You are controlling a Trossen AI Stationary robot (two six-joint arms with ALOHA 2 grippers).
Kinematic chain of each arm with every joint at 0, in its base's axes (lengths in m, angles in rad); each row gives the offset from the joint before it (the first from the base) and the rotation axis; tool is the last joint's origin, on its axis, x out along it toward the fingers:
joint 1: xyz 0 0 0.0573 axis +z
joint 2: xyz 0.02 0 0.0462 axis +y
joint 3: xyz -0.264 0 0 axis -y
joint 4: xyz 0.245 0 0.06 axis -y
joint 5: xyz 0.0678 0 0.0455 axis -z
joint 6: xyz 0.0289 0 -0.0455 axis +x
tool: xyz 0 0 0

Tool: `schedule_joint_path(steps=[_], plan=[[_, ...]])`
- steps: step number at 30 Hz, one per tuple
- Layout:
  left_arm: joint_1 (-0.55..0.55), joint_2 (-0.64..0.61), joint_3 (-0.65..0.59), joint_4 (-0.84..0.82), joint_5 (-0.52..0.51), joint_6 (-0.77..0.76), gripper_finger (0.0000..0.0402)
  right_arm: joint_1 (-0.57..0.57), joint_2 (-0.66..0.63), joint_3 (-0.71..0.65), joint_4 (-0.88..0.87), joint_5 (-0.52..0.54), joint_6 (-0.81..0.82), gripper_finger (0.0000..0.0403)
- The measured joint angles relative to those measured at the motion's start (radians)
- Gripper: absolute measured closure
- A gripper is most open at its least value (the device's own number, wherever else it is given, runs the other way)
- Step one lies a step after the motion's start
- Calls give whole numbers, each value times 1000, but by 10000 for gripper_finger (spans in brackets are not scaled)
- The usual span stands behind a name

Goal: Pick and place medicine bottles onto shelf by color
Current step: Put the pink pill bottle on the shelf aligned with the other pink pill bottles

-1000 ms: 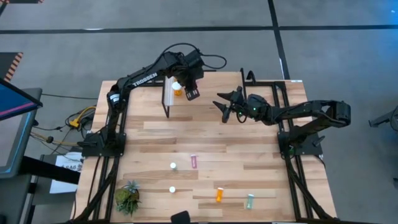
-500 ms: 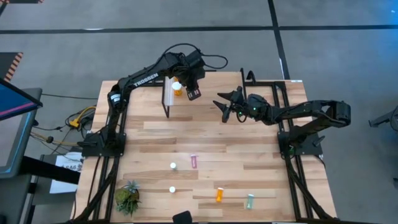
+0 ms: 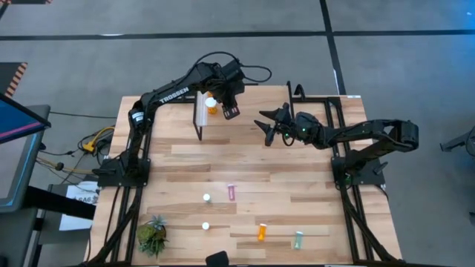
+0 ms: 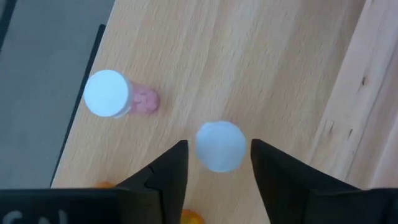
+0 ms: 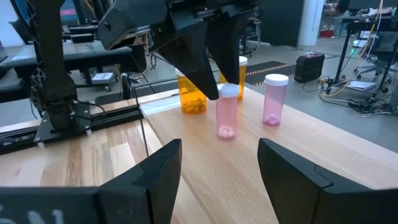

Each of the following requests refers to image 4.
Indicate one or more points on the pink pill bottle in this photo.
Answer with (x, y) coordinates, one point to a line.
(220, 146)
(107, 93)

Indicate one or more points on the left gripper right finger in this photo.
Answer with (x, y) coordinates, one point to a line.
(280, 186)

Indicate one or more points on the wide orange pill bottle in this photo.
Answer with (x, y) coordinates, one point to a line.
(191, 218)

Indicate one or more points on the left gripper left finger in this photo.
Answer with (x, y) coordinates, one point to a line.
(161, 186)

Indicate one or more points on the wooden shelf with black legs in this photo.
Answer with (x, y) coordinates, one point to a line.
(233, 62)

